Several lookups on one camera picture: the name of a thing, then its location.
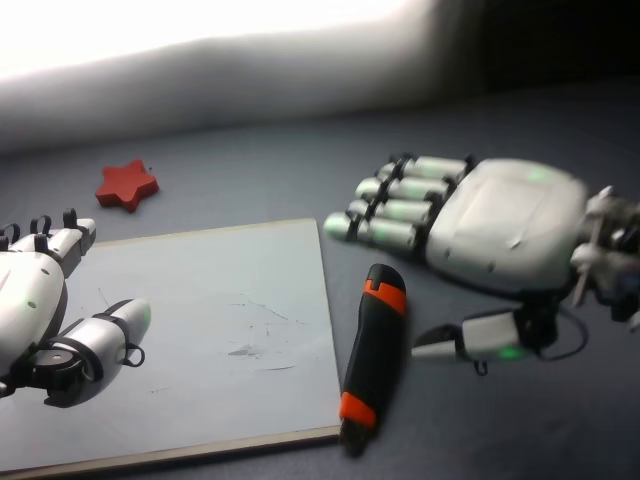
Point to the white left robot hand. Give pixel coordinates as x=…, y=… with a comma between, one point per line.
x=30, y=300

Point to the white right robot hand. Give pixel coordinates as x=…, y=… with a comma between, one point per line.
x=505, y=225

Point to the orange black utility knife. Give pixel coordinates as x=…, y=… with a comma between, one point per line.
x=375, y=340

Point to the red star block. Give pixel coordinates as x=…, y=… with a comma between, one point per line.
x=125, y=186

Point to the white paper pad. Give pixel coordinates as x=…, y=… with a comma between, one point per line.
x=210, y=270

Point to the grey table cloth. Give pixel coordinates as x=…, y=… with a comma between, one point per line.
x=500, y=425

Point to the white backdrop sheet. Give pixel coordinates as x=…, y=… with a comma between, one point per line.
x=200, y=75

